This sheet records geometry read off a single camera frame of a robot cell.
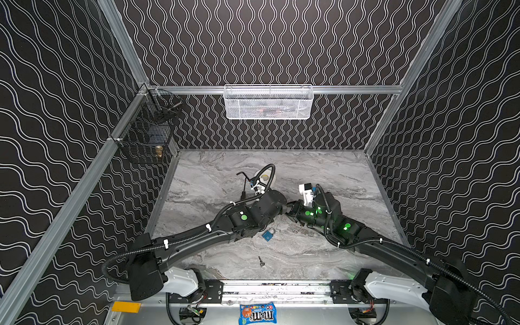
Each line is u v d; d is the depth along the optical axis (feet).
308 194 2.31
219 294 2.41
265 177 3.59
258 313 2.27
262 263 2.68
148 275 1.24
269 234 2.89
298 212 2.14
